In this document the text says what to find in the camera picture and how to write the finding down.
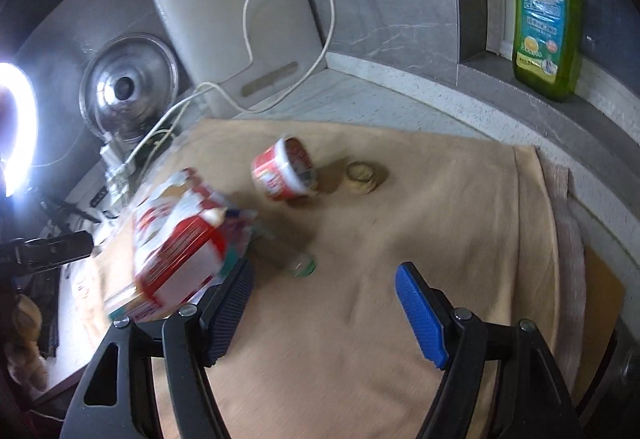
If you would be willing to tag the tan cloth mat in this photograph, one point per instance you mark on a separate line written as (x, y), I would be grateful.
(332, 355)

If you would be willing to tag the round brown tea cake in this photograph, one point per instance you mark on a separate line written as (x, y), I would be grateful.
(364, 177)

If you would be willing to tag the ring light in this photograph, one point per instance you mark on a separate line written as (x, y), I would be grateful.
(19, 127)

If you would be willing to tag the red white paper food bag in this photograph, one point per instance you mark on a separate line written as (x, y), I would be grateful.
(181, 239)

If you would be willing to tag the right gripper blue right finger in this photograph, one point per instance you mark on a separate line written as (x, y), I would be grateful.
(424, 312)

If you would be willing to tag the white cutting board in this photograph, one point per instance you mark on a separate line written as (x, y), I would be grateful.
(253, 48)

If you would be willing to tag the stainless steel pot lid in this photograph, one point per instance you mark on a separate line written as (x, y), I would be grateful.
(128, 86)

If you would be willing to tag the red white plastic cup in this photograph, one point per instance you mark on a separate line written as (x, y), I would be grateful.
(285, 171)

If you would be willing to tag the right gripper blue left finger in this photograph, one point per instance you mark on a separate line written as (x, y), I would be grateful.
(223, 306)

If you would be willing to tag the green dish soap bottle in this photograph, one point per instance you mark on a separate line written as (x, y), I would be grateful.
(545, 51)

